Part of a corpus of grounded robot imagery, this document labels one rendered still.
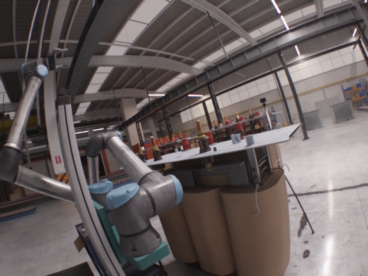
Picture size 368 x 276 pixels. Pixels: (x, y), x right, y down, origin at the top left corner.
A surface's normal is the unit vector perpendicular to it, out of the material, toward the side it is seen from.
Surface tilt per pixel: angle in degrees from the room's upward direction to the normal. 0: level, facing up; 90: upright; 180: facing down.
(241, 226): 90
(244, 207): 90
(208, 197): 90
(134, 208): 89
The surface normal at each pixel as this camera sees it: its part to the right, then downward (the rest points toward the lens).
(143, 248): 0.32, -0.46
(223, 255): 0.04, -0.04
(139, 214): 0.71, -0.15
